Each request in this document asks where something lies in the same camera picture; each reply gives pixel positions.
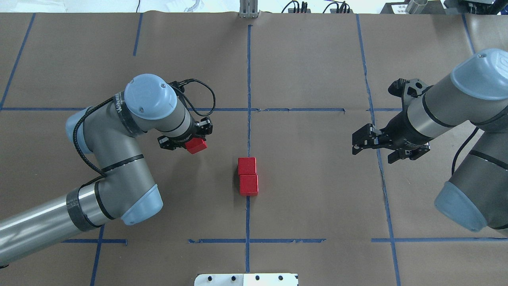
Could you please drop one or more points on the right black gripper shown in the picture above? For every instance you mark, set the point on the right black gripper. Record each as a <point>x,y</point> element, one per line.
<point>398,128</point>

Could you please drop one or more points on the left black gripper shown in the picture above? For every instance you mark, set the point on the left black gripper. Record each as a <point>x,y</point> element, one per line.
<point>193,130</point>

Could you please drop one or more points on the red cube block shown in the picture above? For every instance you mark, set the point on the red cube block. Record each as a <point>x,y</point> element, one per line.
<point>195,145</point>
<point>246,165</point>
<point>249,185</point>

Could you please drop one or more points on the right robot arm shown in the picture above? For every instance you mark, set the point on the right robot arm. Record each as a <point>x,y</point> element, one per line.
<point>475,91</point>

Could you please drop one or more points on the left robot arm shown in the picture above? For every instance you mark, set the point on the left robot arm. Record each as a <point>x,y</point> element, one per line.
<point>105,137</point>

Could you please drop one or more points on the brown paper table cover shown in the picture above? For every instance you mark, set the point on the brown paper table cover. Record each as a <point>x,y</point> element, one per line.
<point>290,91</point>

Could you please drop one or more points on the aluminium frame post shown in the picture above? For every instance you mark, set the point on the aluminium frame post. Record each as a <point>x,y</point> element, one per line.
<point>248,9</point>

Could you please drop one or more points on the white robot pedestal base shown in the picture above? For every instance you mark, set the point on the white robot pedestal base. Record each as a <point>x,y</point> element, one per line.
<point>247,279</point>

